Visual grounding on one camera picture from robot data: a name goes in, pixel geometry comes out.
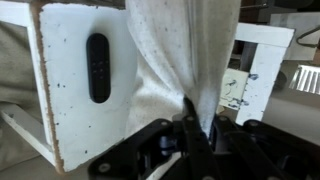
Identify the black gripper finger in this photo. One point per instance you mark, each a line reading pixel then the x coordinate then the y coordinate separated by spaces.
pixel 191 123

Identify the large white pillow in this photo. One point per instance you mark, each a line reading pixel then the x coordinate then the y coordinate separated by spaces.
pixel 184 47

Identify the black remote control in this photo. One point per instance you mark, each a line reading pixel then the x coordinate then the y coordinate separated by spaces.
pixel 98 63

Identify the white wooden side table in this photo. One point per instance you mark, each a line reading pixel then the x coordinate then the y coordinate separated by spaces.
pixel 73 128

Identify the cream fabric sofa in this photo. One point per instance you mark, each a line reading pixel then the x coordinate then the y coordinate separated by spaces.
pixel 18 159

